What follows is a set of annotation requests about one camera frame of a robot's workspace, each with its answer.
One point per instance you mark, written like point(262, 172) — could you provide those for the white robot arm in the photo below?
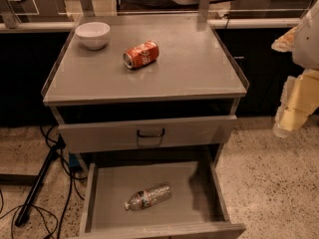
point(305, 52)

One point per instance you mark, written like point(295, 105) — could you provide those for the grey drawer cabinet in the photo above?
point(193, 76)

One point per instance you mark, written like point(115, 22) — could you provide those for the grey open middle drawer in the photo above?
point(196, 209)

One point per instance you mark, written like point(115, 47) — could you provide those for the grey top drawer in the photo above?
point(122, 135)

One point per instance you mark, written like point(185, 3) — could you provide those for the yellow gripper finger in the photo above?
point(299, 100)
point(285, 43)

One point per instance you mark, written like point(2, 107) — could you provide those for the clear plastic water bottle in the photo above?
point(149, 197)

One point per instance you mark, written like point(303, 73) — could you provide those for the white ceramic bowl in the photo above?
point(94, 35)

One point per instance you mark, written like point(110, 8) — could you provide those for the orange soda can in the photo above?
point(141, 55)

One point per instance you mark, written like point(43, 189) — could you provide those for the black drawer handle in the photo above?
point(151, 135)

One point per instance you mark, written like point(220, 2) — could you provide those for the clear acrylic barrier panel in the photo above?
point(15, 12)

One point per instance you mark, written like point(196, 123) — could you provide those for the black tripod leg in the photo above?
point(52, 155)

